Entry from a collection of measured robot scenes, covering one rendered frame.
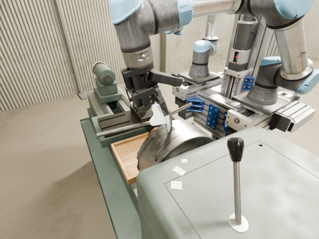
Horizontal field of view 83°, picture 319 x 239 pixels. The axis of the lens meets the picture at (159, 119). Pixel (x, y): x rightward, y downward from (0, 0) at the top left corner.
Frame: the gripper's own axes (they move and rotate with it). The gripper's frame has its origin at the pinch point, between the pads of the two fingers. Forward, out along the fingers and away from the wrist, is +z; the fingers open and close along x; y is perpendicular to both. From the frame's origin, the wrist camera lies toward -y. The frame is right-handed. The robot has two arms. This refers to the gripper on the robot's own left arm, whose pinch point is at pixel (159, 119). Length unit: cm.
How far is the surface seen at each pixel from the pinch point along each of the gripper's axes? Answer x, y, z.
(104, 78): -107, -1, 21
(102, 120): -61, 16, 30
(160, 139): 1.4, 1.7, 7.3
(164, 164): 14.9, 7.0, 2.8
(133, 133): -46, 2, 39
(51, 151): -174, 88, 114
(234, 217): 34.5, 2.1, 3.2
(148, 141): -2.3, 5.0, 8.9
